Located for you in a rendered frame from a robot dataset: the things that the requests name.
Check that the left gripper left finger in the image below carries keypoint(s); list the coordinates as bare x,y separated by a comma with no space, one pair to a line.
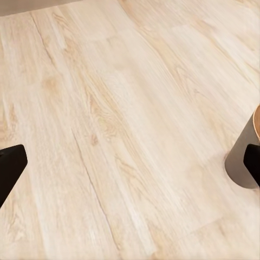
13,161

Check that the trash can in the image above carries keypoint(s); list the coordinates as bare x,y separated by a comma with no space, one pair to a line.
234,163

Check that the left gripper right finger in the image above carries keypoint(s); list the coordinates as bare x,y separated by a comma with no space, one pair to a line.
252,161

